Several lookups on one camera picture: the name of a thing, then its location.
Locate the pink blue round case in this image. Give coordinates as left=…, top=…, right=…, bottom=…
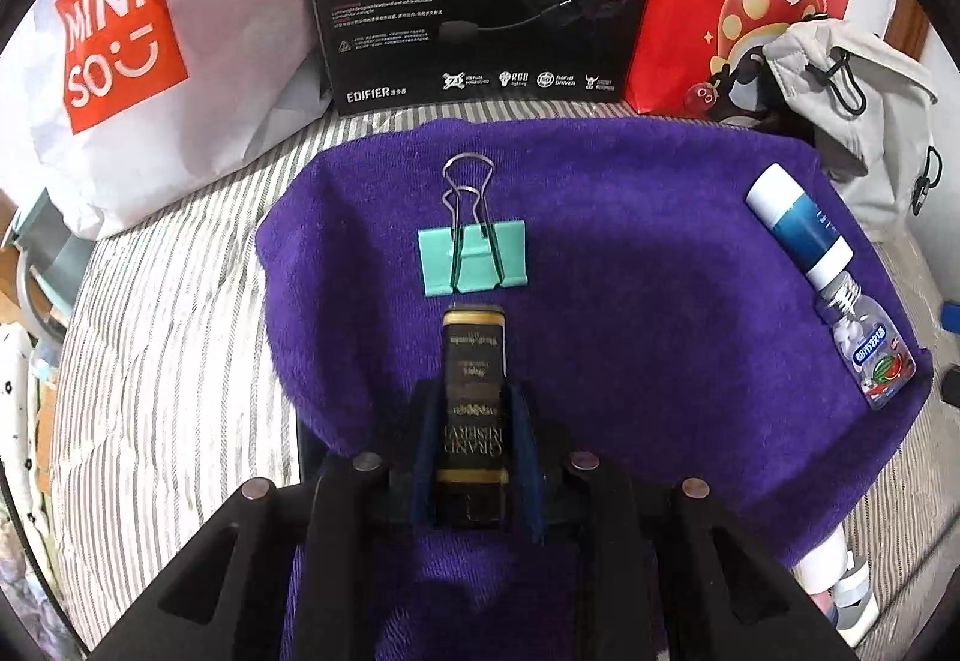
left=827, top=551, right=878, bottom=648

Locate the clear candy bottle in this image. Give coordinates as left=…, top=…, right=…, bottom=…
left=817, top=271, right=916, bottom=411

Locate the white blue tube container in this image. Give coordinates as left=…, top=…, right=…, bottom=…
left=745, top=164, right=854, bottom=292

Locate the green binder clip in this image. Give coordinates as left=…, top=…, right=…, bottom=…
left=416, top=151, right=529, bottom=297

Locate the striped bed sheet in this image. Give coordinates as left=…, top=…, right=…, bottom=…
left=52, top=101, right=958, bottom=659

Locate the purple towel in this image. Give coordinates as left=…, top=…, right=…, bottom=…
left=254, top=116, right=934, bottom=661

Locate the grey Nike backpack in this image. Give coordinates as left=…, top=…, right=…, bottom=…
left=708, top=14, right=937, bottom=242

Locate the white Miniso plastic bag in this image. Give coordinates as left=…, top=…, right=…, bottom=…
left=2, top=0, right=332, bottom=241

